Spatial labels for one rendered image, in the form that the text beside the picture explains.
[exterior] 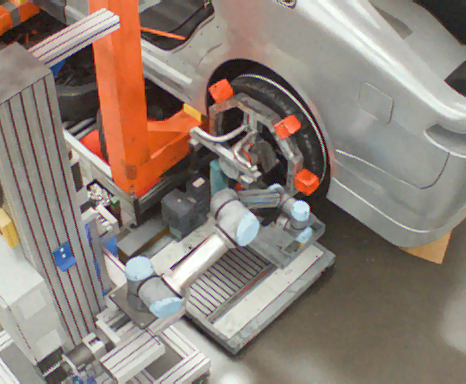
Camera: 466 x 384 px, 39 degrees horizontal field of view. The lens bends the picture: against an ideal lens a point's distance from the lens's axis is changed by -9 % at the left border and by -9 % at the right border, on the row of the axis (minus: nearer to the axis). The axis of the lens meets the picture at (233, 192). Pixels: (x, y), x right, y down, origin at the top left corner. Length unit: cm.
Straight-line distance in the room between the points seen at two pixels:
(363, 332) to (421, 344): 35
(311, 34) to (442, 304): 188
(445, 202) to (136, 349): 143
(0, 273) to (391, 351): 217
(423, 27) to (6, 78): 274
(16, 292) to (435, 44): 278
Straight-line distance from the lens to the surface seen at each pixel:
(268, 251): 389
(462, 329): 400
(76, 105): 443
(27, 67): 213
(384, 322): 391
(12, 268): 263
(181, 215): 375
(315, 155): 325
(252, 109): 323
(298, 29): 292
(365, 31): 277
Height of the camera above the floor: 329
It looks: 49 degrees down
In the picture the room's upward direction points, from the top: 1 degrees clockwise
